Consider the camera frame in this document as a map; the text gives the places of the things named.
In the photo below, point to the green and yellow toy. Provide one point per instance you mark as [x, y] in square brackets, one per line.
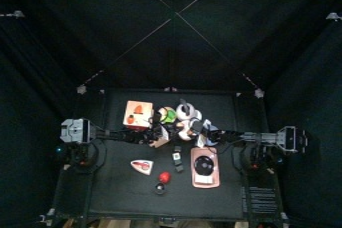
[167, 115]

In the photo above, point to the orange and white toy box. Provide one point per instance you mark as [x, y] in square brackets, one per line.
[138, 114]

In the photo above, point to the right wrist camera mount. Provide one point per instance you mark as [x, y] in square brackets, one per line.
[206, 134]

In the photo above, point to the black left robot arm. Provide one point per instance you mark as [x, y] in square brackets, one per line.
[81, 131]

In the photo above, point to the grey frame bracket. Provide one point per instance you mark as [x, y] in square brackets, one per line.
[333, 16]
[259, 93]
[170, 89]
[80, 89]
[17, 14]

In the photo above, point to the white triangular packet red print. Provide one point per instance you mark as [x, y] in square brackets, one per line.
[142, 166]

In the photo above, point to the small black round toy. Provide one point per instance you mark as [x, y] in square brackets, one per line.
[160, 188]

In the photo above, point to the white bowl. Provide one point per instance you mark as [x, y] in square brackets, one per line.
[187, 111]

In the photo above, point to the pink toy stove black burner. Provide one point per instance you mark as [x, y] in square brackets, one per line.
[204, 167]

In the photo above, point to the red toy ball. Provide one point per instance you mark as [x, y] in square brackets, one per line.
[164, 177]

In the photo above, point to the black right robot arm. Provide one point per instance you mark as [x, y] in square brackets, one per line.
[275, 137]

